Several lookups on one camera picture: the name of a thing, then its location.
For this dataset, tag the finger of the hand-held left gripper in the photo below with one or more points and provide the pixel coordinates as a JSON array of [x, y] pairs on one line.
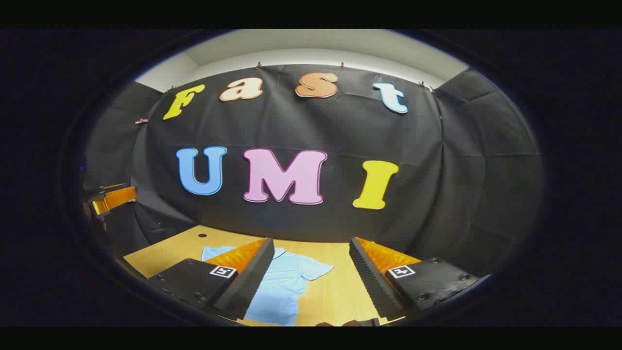
[[116, 198]]

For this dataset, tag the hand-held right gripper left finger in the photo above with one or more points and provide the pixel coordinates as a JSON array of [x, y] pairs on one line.
[[250, 279]]

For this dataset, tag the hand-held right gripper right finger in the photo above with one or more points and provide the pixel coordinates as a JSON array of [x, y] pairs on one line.
[[371, 279]]

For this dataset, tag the light blue T-shirt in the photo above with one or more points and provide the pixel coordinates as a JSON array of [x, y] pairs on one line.
[[286, 287]]

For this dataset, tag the black backdrop cloth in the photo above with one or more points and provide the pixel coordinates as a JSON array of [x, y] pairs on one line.
[[437, 194]]

